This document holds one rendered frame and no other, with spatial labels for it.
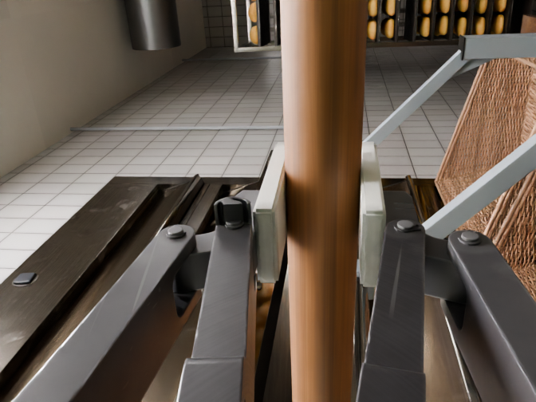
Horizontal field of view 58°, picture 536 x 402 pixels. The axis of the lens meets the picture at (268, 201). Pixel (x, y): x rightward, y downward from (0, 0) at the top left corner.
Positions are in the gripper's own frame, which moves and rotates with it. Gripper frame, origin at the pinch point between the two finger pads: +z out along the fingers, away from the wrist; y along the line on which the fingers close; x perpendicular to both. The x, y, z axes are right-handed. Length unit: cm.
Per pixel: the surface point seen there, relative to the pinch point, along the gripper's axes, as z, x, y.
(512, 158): 36.6, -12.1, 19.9
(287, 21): -0.7, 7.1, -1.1
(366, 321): 27.0, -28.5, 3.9
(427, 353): 62, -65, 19
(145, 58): 328, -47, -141
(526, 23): 163, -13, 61
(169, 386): 48, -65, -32
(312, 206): -1.2, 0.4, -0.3
